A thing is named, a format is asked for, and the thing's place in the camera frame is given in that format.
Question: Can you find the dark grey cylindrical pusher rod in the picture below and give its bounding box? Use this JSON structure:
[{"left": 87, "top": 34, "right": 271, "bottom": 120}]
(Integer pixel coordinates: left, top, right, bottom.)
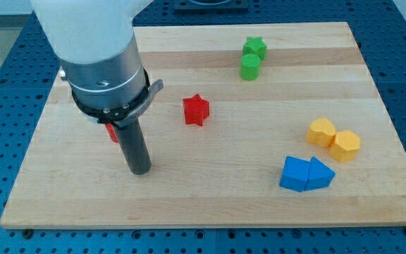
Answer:
[{"left": 113, "top": 119, "right": 152, "bottom": 175}]

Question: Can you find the black tool clamp ring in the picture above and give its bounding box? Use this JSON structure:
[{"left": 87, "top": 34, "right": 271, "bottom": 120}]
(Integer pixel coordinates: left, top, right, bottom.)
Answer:
[{"left": 72, "top": 70, "right": 164, "bottom": 128}]

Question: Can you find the red circle block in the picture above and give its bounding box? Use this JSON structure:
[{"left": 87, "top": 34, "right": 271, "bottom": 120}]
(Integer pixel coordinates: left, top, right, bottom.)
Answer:
[{"left": 105, "top": 123, "right": 118, "bottom": 143}]

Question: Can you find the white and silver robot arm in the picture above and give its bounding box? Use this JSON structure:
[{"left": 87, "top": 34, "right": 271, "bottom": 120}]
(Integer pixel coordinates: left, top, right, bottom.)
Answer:
[{"left": 31, "top": 0, "right": 164, "bottom": 175}]

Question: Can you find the light wooden board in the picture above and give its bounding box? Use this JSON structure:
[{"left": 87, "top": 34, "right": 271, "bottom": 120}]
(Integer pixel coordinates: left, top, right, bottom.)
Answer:
[{"left": 0, "top": 22, "right": 406, "bottom": 229}]

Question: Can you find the red star block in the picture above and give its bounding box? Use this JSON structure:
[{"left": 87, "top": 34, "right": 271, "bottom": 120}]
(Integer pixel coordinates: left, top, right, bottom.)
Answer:
[{"left": 183, "top": 94, "right": 210, "bottom": 126}]

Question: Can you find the green cylinder block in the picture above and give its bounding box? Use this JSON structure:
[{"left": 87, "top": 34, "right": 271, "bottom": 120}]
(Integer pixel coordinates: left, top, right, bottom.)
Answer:
[{"left": 240, "top": 54, "right": 261, "bottom": 80}]

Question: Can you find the green star block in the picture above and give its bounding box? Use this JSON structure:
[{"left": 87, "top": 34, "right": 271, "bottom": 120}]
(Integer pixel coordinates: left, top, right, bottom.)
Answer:
[{"left": 242, "top": 37, "right": 267, "bottom": 61}]

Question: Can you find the blue cube block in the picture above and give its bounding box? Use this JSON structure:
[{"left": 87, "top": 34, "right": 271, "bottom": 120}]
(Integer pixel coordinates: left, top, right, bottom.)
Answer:
[{"left": 279, "top": 156, "right": 310, "bottom": 192}]

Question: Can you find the yellow heart block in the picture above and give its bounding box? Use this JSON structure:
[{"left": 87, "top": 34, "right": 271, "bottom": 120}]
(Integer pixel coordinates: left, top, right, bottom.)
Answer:
[{"left": 305, "top": 118, "right": 336, "bottom": 148}]

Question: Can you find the blue triangle block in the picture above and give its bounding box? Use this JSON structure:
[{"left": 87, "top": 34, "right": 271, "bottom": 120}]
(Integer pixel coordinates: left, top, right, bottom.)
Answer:
[{"left": 304, "top": 157, "right": 336, "bottom": 191}]

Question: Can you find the yellow hexagon block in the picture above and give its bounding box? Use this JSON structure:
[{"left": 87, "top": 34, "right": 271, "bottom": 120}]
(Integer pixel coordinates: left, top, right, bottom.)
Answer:
[{"left": 328, "top": 131, "right": 361, "bottom": 162}]

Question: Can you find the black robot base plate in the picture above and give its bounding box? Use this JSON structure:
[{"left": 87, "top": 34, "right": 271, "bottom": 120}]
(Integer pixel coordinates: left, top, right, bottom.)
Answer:
[{"left": 173, "top": 0, "right": 249, "bottom": 14}]

